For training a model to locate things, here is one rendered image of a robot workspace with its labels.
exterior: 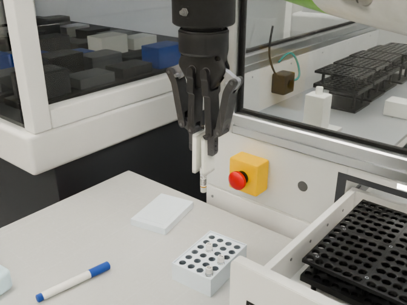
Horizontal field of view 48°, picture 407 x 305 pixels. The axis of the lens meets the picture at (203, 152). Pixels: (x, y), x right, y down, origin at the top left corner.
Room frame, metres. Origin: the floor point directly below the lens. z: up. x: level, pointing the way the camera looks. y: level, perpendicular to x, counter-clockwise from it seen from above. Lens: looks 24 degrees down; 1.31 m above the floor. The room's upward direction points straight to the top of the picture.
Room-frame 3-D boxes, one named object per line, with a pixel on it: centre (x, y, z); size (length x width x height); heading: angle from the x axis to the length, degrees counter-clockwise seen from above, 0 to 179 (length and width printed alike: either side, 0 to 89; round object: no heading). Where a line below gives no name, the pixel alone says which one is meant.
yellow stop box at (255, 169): (0.86, -0.09, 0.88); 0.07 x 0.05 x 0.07; 50
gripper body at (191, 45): (0.69, 0.00, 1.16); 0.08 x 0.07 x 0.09; 56
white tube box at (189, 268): (0.69, -0.01, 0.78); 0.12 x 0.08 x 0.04; 146
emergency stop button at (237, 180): (0.83, -0.07, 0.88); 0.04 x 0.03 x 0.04; 50
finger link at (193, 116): (0.70, 0.01, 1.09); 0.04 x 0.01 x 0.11; 146
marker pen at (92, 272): (0.65, 0.23, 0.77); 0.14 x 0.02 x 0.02; 131
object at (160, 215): (0.88, 0.09, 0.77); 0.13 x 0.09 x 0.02; 153
